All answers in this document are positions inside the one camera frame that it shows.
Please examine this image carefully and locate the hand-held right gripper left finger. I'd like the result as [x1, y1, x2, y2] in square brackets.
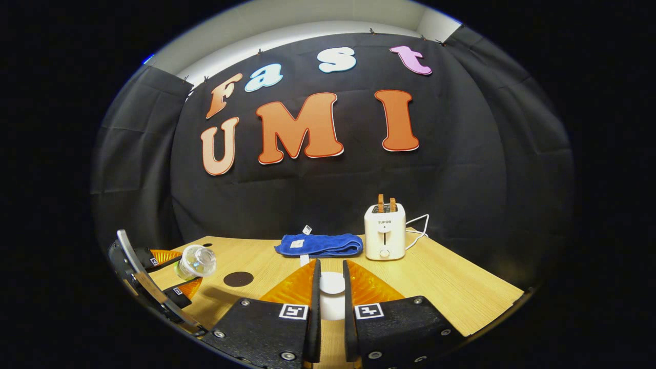
[202, 259, 322, 367]

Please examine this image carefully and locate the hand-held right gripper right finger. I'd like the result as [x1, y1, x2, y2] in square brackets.
[342, 260, 464, 367]

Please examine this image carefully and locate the clear water bottle green label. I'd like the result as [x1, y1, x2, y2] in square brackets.
[174, 244, 217, 281]

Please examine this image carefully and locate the dark round coaster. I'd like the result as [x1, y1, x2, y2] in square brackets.
[223, 271, 254, 288]

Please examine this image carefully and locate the blue towel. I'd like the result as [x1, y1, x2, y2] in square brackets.
[274, 224, 364, 267]

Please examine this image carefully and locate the white toaster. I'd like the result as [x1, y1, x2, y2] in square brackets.
[364, 203, 407, 261]

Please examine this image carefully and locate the white toaster cable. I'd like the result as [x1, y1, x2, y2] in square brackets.
[405, 214, 430, 251]

